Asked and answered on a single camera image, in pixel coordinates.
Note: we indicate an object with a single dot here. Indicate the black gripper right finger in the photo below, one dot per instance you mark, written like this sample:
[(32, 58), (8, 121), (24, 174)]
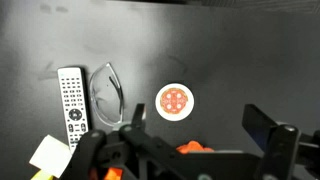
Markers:
[(256, 123)]

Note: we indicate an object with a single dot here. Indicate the clear safety glasses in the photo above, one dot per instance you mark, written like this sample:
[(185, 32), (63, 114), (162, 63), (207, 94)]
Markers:
[(118, 96)]

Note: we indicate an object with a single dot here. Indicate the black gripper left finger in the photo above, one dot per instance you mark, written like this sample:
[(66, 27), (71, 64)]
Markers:
[(140, 115)]

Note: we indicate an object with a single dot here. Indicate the white remote control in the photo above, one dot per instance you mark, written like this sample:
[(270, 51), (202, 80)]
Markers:
[(74, 106)]

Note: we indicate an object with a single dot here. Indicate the white block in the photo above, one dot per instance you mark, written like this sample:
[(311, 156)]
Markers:
[(50, 155)]

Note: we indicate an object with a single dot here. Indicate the white plate with pizza print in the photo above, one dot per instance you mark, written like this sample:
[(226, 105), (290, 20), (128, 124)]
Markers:
[(174, 101)]

